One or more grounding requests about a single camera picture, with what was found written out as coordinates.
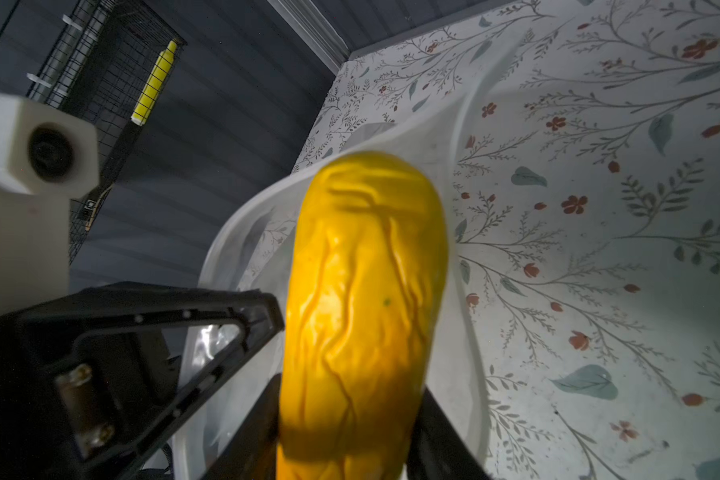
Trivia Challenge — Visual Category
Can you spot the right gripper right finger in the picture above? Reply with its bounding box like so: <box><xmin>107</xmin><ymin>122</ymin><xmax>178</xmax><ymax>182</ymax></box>
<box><xmin>406</xmin><ymin>389</ymin><xmax>491</xmax><ymax>480</ymax></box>

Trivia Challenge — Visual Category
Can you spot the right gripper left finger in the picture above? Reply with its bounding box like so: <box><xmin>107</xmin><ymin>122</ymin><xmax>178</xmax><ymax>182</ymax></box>
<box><xmin>202</xmin><ymin>374</ymin><xmax>281</xmax><ymax>480</ymax></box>

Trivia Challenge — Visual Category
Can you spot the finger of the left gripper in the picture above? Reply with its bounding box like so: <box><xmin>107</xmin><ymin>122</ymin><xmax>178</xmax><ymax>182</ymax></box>
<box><xmin>0</xmin><ymin>282</ymin><xmax>284</xmax><ymax>479</ymax></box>

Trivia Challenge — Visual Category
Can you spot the clear zip top bag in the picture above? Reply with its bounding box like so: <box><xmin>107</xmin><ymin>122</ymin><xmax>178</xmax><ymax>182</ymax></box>
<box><xmin>173</xmin><ymin>37</ymin><xmax>519</xmax><ymax>479</ymax></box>

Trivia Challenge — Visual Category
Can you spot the black wire mesh basket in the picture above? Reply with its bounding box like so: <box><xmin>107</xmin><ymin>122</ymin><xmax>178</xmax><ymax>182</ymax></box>
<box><xmin>28</xmin><ymin>1</ymin><xmax>186</xmax><ymax>258</ymax></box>

